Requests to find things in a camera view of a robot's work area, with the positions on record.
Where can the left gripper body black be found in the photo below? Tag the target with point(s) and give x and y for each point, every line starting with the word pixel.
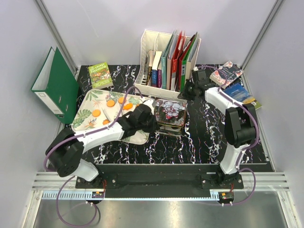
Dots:
pixel 149 125

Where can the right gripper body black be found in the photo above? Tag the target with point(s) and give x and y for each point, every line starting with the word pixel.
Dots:
pixel 195 86

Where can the gold cookie tin base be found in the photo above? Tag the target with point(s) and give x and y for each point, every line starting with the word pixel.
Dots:
pixel 172 130

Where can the gold tin lid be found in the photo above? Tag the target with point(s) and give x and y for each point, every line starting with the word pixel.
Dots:
pixel 170 113

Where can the metal serving tongs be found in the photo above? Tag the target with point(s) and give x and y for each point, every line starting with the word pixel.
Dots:
pixel 110 113

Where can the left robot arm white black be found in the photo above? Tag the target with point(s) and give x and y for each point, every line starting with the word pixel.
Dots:
pixel 65 152

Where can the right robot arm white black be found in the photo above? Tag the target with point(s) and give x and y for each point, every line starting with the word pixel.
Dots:
pixel 241 129

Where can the orange fish shaped cookie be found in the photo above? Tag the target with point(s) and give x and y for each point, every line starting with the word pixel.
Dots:
pixel 128 106

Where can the orange round sandwich cookie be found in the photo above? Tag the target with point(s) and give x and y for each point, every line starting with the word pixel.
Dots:
pixel 122 101

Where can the floral cover paperback book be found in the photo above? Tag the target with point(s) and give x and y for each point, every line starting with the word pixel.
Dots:
pixel 226 74

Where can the orange cookie tray front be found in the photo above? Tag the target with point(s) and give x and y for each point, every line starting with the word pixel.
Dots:
pixel 105 122

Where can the orange cookie tray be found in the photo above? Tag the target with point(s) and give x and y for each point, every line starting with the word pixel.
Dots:
pixel 96 113
pixel 105 122

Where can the white desk file organizer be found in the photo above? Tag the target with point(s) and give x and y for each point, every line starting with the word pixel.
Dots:
pixel 166 62

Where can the blue landscape cover book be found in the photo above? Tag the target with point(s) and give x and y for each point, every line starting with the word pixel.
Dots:
pixel 239 93

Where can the floral patterned serving tray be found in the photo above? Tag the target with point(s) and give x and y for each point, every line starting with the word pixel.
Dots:
pixel 100 107

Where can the orange cookie near tray left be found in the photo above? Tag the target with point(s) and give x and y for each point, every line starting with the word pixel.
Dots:
pixel 96 113

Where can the green treehouse paperback book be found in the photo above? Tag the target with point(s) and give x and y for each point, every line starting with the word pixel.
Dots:
pixel 100 76

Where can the green lever arch binder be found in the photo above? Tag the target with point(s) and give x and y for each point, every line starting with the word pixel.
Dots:
pixel 57 87

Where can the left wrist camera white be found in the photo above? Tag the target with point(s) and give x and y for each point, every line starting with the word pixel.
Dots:
pixel 150 103

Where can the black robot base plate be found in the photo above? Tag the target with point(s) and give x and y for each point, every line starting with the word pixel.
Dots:
pixel 160 181

